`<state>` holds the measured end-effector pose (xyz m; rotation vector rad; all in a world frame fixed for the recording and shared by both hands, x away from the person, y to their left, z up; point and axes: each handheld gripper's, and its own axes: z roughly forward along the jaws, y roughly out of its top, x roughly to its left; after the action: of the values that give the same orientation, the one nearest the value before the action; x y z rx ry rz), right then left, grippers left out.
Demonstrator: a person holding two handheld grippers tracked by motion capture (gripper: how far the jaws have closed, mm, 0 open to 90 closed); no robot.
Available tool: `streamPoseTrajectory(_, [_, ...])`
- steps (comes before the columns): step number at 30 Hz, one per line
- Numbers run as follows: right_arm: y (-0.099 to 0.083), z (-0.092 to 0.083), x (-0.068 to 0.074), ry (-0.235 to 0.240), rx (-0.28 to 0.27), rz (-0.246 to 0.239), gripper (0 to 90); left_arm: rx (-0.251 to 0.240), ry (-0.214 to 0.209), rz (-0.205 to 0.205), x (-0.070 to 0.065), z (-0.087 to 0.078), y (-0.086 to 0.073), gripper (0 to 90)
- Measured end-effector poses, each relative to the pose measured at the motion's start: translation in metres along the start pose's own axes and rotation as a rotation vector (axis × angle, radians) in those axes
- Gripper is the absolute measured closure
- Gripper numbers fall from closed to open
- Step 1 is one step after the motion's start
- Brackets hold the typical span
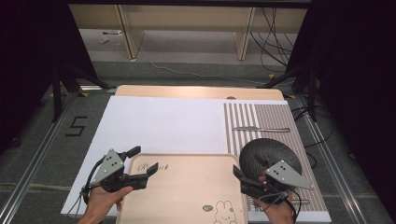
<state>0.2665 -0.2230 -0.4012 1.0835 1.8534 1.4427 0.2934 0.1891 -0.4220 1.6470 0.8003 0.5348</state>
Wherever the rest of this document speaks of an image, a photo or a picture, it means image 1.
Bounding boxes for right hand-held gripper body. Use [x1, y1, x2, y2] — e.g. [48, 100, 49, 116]
[248, 160, 315, 205]

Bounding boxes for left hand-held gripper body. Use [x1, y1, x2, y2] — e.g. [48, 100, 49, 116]
[89, 148, 138, 193]

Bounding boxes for black round plate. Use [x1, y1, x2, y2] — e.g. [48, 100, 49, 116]
[238, 137, 303, 190]

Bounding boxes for beige tray with rabbit print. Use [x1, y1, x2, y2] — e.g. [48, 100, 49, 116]
[115, 152, 249, 224]

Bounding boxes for person's left hand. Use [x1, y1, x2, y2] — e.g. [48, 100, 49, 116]
[83, 185, 134, 220]

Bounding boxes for person's right hand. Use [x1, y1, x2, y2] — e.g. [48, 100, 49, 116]
[253, 175, 295, 224]

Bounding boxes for white board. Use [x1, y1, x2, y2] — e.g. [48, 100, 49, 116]
[60, 95, 332, 223]

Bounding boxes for striped placemat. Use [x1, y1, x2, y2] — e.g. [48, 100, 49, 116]
[222, 101, 330, 216]

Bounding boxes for black metal stand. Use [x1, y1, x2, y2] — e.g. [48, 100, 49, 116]
[256, 63, 318, 122]
[50, 63, 118, 123]

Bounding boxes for black curtain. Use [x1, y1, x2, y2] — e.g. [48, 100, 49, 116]
[286, 0, 396, 216]
[0, 0, 101, 157]

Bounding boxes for beige wooden desk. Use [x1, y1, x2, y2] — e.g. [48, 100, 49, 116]
[68, 3, 309, 62]

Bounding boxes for left hand-held gripper cable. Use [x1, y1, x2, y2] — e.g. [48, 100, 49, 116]
[65, 156, 106, 217]

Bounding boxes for hand-held gripper cable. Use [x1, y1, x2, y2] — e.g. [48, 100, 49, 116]
[257, 189, 303, 224]
[65, 156, 106, 217]

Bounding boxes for right hand-held gripper cable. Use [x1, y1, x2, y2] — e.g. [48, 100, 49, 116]
[257, 189, 303, 224]

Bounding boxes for black floor cables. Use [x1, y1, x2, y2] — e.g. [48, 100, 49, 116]
[292, 105, 334, 169]

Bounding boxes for metal floor rail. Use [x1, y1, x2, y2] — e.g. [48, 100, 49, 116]
[0, 92, 78, 224]
[295, 94, 370, 224]

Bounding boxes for white floor cable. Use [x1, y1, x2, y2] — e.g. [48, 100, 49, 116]
[136, 46, 295, 87]

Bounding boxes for bundle of black cables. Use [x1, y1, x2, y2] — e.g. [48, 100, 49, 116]
[250, 7, 295, 74]

